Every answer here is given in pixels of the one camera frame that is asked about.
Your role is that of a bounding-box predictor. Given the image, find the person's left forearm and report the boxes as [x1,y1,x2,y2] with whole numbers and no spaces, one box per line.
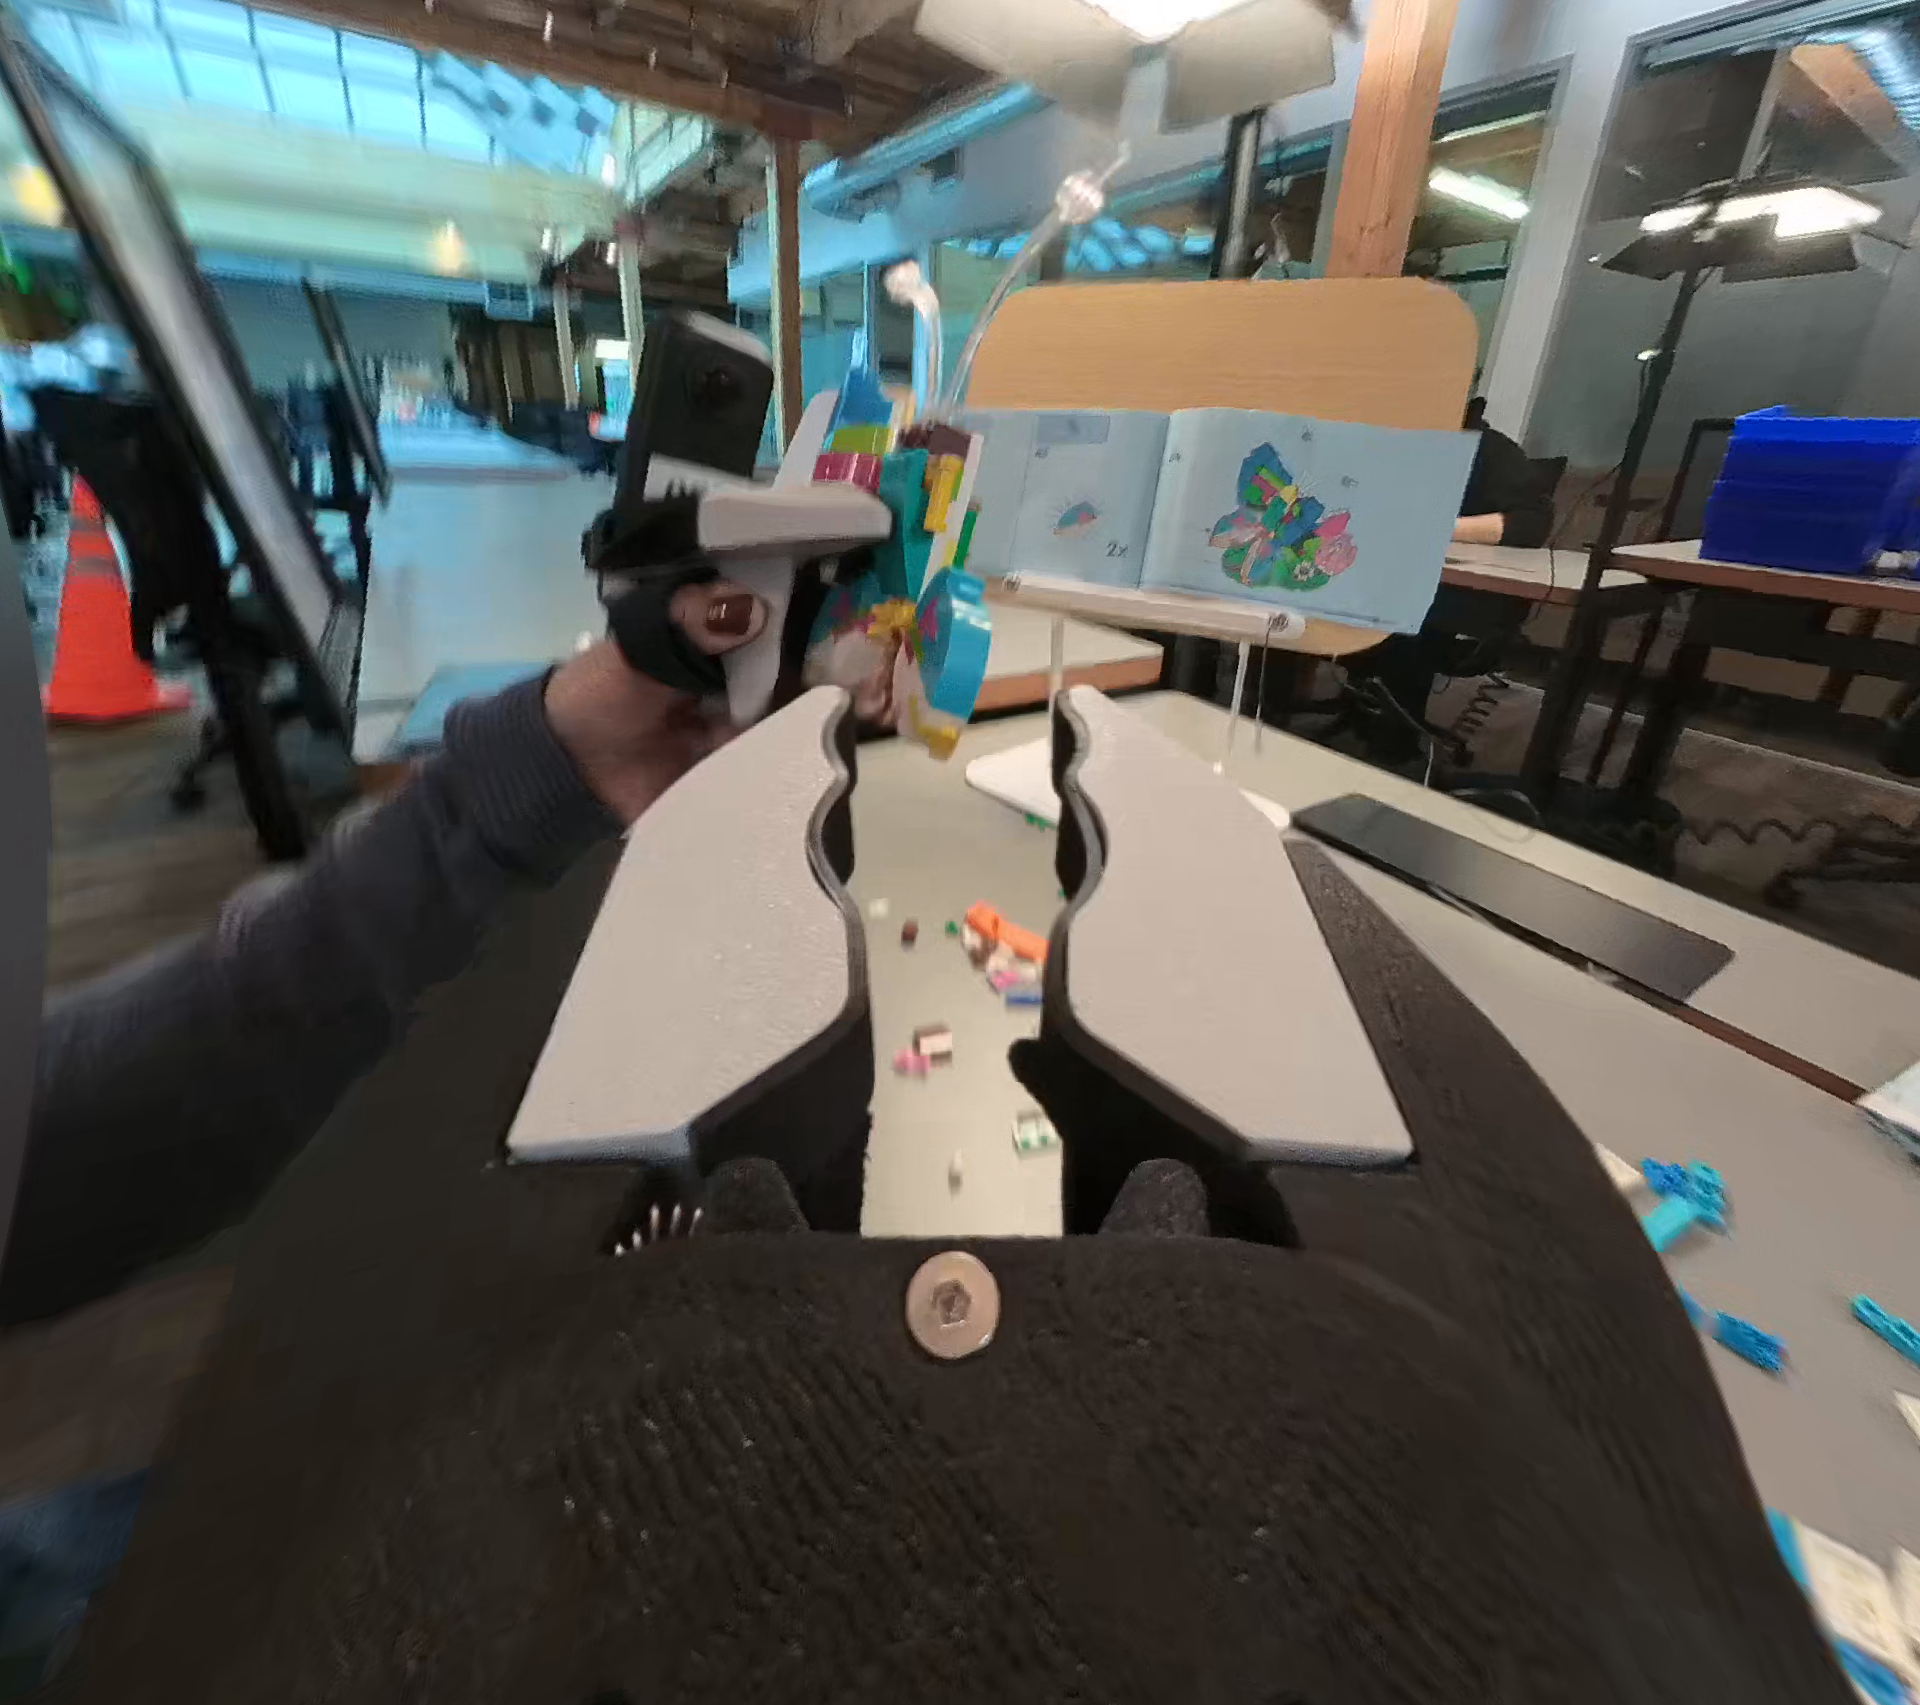
[0,666,624,1332]

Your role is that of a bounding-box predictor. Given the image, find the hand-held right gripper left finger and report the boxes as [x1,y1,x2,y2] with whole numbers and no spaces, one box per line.
[505,684,877,1167]

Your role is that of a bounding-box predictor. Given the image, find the stack of blue bins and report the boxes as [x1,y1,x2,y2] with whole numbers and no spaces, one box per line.
[1698,405,1920,577]

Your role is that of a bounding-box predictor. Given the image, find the flat black tablet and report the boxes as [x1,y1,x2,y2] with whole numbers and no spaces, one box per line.
[1289,790,1738,1006]

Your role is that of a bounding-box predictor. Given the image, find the wooden support column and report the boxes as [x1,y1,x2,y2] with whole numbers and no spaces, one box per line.
[1324,0,1511,281]

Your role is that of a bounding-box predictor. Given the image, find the scattered small lego pieces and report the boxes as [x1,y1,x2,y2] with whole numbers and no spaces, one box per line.
[862,894,1070,1196]

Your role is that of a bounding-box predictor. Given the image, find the orange traffic cone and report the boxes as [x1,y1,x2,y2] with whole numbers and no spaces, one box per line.
[42,472,192,727]

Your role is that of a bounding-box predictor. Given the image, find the person's left hand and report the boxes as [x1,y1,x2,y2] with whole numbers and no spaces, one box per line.
[546,585,777,824]

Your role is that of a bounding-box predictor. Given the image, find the colourful lego butterfly model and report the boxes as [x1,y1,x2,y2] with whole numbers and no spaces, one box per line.
[802,163,1131,764]

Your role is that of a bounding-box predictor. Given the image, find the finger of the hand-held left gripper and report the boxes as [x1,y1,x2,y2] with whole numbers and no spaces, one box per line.
[695,479,900,564]
[774,388,844,492]

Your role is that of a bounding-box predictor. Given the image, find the open lego instruction booklet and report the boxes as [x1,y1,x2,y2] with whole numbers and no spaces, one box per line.
[972,407,1482,636]

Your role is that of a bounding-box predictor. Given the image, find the wooden board book stand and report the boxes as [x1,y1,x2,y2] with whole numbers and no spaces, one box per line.
[956,275,1483,824]

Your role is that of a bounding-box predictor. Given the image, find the studio light on stand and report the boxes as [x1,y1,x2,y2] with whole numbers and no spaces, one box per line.
[1514,177,1888,822]

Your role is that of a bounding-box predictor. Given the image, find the group of turquoise lego pieces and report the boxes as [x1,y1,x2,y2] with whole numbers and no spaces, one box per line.
[1632,1155,1920,1381]

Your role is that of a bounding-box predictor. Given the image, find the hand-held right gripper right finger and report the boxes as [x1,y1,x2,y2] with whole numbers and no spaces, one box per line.
[1011,684,1415,1167]

